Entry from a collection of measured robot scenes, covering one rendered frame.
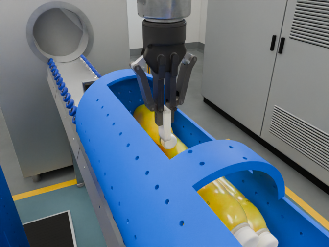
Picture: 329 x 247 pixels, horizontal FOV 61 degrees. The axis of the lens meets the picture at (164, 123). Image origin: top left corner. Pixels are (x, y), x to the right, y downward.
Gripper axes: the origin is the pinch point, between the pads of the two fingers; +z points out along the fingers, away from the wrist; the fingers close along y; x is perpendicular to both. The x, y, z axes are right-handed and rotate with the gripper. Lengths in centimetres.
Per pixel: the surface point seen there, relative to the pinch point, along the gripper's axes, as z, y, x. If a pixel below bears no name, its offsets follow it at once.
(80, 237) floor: 119, 18, -84
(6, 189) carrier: 50, 42, -59
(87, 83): 12, 4, -61
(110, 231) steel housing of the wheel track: 31.1, 12.8, -5.4
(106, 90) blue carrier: -2.1, 7.0, -17.1
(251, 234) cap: 4.4, -0.4, 26.3
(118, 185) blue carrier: 4.3, 13.0, 8.9
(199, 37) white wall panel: 95, -294, -438
